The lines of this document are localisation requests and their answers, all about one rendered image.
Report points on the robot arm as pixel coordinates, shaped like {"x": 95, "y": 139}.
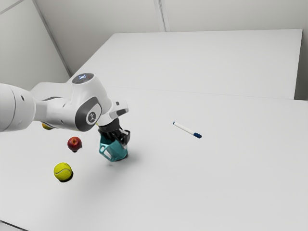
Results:
{"x": 60, "y": 110}

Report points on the teal faceted mug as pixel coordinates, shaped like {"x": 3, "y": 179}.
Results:
{"x": 115, "y": 150}

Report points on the red apple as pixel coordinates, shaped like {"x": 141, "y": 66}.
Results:
{"x": 74, "y": 143}

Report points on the yellow tennis ball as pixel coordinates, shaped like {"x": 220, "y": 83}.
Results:
{"x": 62, "y": 171}

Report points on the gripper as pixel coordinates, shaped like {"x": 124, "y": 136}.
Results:
{"x": 111, "y": 130}

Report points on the yellow fruit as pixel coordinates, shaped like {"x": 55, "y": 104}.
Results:
{"x": 46, "y": 126}

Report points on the white pen with blue cap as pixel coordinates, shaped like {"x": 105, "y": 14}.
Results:
{"x": 187, "y": 130}

